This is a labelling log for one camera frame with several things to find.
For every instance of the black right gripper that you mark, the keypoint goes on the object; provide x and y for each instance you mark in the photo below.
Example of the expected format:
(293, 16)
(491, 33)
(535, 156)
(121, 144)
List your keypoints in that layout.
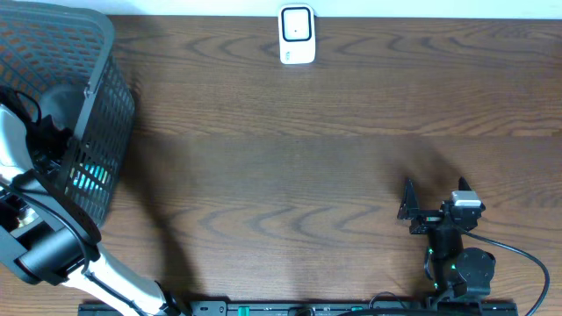
(428, 219)

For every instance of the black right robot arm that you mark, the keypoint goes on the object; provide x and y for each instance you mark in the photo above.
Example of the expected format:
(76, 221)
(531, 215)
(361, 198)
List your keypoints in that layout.
(459, 273)

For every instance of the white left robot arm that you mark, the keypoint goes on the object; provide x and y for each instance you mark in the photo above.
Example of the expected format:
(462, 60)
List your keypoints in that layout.
(46, 236)

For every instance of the white barcode scanner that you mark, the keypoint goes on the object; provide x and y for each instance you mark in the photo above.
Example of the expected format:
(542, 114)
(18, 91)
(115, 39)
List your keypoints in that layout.
(296, 34)

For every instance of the grey plastic mesh basket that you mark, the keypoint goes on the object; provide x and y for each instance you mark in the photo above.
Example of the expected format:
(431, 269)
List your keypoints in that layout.
(63, 56)

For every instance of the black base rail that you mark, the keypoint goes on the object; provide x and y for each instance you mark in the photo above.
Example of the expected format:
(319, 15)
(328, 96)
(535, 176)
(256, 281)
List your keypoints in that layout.
(382, 307)

